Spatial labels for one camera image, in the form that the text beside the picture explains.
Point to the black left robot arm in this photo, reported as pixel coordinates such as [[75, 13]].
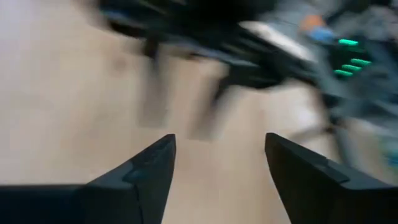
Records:
[[342, 71]]

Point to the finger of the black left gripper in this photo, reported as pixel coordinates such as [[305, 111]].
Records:
[[152, 93], [205, 115]]

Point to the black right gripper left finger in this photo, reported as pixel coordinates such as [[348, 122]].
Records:
[[146, 183]]

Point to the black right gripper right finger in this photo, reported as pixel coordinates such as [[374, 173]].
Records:
[[311, 183]]

